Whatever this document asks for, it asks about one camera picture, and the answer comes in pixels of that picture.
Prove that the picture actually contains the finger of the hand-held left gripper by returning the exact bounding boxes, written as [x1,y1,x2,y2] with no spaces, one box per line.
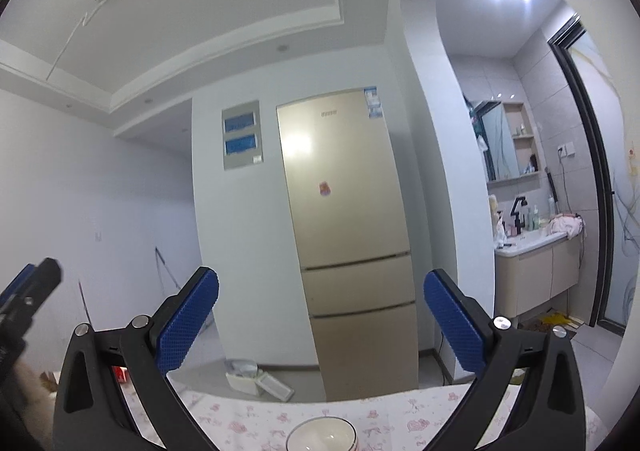
[0,258,62,367]
[0,264,37,308]

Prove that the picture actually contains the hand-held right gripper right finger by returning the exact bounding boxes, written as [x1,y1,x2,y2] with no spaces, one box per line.
[424,269,587,451]

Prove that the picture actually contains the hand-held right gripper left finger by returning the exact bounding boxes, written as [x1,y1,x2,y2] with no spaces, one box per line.
[52,267,221,451]

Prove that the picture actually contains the white ribbed black-rimmed bowl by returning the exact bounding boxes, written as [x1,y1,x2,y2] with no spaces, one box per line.
[286,419,357,451]

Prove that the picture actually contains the white plastic box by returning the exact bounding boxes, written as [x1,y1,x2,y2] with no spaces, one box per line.
[225,358,293,402]

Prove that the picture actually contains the beige bathroom vanity cabinet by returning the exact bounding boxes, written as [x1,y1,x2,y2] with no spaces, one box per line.
[495,231,583,319]

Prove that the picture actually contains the white pink floral tablecloth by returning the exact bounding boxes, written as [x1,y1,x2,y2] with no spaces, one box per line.
[120,383,601,451]

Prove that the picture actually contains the black faucet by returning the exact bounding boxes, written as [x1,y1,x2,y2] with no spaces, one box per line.
[510,197,529,234]

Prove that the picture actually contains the gold three-door refrigerator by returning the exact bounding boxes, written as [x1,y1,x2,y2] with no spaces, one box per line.
[276,87,420,403]

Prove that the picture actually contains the pink white towel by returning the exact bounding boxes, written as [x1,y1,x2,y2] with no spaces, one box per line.
[547,214,585,238]

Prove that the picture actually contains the bathroom mirror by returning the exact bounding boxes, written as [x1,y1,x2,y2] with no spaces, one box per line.
[472,100,521,182]

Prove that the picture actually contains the frosted floral glass door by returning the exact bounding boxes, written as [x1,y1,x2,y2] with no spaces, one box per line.
[570,31,640,332]

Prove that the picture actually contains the long-handled mop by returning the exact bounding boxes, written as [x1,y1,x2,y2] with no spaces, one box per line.
[154,246,183,292]

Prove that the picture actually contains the grey wall panel blue windows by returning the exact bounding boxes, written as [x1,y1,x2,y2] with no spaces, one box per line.
[221,100,265,172]

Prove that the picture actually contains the beige wall niche shelf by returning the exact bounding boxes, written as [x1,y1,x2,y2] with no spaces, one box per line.
[502,102,543,177]

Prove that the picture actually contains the black door frame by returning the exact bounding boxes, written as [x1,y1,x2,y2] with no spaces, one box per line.
[547,14,628,337]

